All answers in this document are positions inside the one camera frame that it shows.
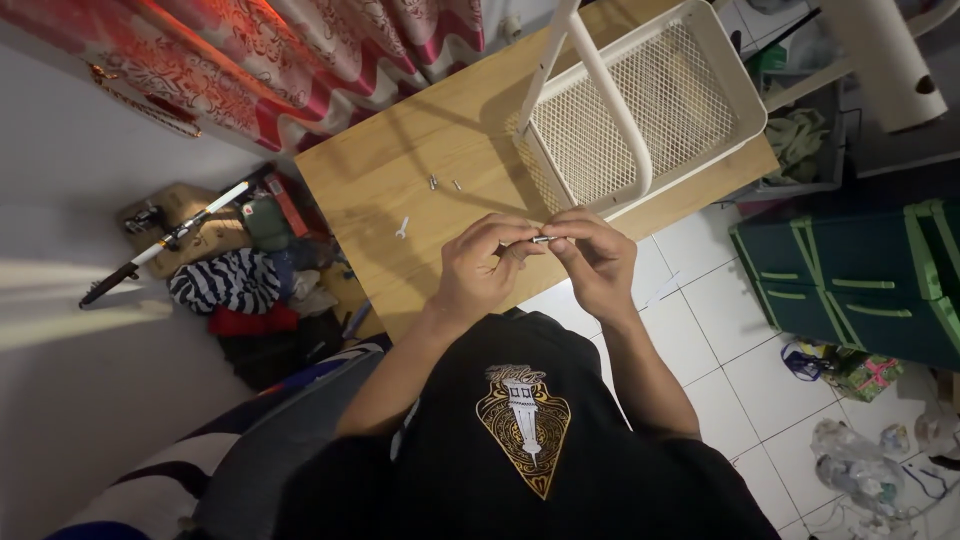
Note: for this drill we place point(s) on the person's left hand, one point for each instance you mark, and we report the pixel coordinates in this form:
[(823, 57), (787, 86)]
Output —
[(469, 277)]

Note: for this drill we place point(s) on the person's right hand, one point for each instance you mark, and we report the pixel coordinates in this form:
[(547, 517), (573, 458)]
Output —
[(600, 262)]

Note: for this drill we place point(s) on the small silver bolt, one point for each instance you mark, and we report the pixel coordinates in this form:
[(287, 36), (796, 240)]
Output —
[(544, 239)]

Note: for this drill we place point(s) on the small white flat wrench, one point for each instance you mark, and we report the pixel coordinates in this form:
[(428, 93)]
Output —
[(402, 227)]

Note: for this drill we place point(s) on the white mesh cart basket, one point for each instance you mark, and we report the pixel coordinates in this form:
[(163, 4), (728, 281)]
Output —
[(637, 112)]

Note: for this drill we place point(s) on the black printed t-shirt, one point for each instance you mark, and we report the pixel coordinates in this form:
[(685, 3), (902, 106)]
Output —
[(525, 450)]

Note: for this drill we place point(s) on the red cloth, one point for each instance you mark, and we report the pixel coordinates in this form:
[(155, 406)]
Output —
[(251, 320)]

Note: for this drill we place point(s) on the blue plastic bag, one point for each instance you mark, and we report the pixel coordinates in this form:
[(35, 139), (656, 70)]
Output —
[(801, 361)]

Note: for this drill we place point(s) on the grey bin with cloth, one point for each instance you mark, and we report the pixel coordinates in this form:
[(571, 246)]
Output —
[(799, 139)]

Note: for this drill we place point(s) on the black white striped cloth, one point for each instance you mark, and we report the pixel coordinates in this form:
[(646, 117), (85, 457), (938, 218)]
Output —
[(225, 281)]

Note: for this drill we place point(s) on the dark green plastic drawer cabinet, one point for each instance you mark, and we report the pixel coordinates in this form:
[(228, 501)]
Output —
[(855, 281)]

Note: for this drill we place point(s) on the colourful patterned gift bag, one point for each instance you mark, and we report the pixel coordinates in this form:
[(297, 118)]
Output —
[(866, 375)]

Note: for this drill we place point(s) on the grey cushioned seat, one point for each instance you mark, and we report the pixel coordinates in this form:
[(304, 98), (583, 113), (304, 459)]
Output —
[(247, 465)]

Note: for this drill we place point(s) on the brown cardboard box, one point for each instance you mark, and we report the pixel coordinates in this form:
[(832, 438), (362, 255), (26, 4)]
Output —
[(180, 225)]

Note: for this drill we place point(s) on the red and white patterned curtain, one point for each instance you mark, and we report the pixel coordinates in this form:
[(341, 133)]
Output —
[(262, 60)]

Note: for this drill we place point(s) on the black and white fishing rod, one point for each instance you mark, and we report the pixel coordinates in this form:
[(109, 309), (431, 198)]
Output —
[(161, 244)]

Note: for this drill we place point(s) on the clear plastic bag heap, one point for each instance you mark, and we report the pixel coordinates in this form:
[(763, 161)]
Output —
[(859, 469)]

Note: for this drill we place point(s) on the white metal frame tube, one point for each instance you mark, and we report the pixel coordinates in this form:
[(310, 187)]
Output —
[(600, 97)]

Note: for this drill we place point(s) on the cream cylindrical post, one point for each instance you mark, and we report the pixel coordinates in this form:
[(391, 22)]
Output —
[(877, 60)]

